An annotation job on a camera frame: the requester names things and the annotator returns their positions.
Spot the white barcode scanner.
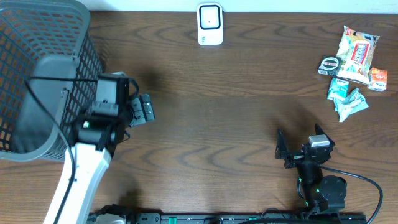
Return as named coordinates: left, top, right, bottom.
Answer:
left=197, top=2, right=224, bottom=46

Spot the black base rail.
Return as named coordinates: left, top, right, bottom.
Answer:
left=86, top=212, right=368, bottom=224

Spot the grey plastic shopping basket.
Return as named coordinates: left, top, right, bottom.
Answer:
left=1, top=0, right=102, bottom=162

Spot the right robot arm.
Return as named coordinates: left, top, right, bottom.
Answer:
left=275, top=124, right=347, bottom=220

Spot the left black cable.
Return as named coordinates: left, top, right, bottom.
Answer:
left=24, top=76, right=100, bottom=224

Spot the right black cable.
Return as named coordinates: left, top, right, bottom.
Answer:
left=317, top=163, right=384, bottom=224

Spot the black cable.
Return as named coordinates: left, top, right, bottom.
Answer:
left=24, top=76, right=100, bottom=224
left=317, top=163, right=384, bottom=224

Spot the orange tissue pack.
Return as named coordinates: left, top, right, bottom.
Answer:
left=367, top=67, right=388, bottom=92

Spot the teal white tissue pack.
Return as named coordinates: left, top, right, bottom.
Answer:
left=327, top=78, right=349, bottom=101

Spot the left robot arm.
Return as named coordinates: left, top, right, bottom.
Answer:
left=44, top=72, right=155, bottom=223

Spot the mint green wipes pack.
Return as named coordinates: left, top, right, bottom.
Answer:
left=333, top=88, right=369, bottom=123

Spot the dark green round-label pack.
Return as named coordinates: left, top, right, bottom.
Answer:
left=318, top=56, right=342, bottom=76

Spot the large beige snack bag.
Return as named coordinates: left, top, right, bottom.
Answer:
left=336, top=26, right=380, bottom=85

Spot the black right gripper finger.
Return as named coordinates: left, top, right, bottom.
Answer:
left=275, top=129, right=289, bottom=152
left=315, top=123, right=325, bottom=135

